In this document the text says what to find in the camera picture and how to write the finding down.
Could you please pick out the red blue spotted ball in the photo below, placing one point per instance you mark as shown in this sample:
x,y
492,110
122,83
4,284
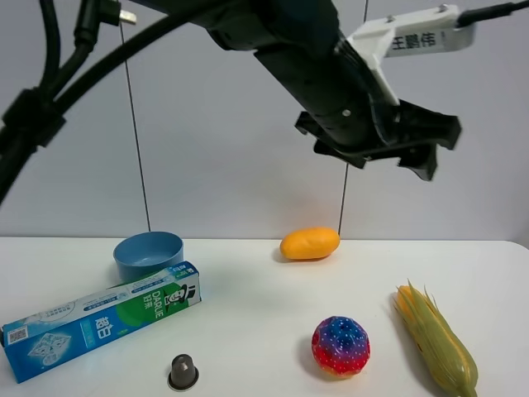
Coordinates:
x,y
340,346

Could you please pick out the Darlie toothpaste box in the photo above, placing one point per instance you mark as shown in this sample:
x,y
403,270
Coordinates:
x,y
45,340

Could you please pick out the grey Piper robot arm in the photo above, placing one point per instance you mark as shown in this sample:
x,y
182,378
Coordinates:
x,y
254,25

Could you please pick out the corn cob with husk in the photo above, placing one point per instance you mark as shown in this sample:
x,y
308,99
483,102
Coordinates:
x,y
447,359

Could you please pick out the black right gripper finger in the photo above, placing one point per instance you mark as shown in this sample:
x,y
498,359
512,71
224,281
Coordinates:
x,y
444,130

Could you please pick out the grey coffee capsule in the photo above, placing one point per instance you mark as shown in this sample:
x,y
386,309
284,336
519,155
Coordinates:
x,y
183,373

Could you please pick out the blue plastic bowl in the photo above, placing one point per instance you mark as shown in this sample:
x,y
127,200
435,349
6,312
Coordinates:
x,y
147,253

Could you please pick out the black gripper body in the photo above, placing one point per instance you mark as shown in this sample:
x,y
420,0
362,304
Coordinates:
x,y
343,105

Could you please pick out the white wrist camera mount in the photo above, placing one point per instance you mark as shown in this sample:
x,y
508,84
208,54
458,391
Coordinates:
x,y
428,31

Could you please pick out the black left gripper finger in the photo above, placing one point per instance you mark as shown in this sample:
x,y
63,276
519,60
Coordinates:
x,y
421,160

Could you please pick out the yellow mango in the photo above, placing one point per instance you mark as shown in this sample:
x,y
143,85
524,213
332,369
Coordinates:
x,y
310,244

